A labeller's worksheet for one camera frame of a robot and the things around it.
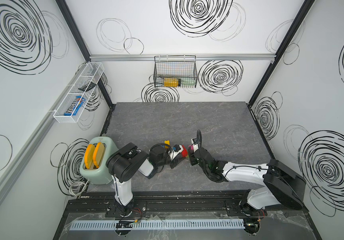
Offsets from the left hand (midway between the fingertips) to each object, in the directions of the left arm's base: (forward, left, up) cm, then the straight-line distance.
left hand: (182, 155), depth 88 cm
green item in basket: (+33, -2, +28) cm, 44 cm away
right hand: (+1, -5, +3) cm, 6 cm away
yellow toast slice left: (-10, +45, +17) cm, 49 cm away
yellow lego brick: (+10, +10, -2) cm, 14 cm away
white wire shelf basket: (+41, +58, +28) cm, 77 cm away
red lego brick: (-3, 0, +9) cm, 10 cm away
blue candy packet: (+6, +54, +30) cm, 62 cm away
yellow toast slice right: (-9, +41, +17) cm, 45 cm away
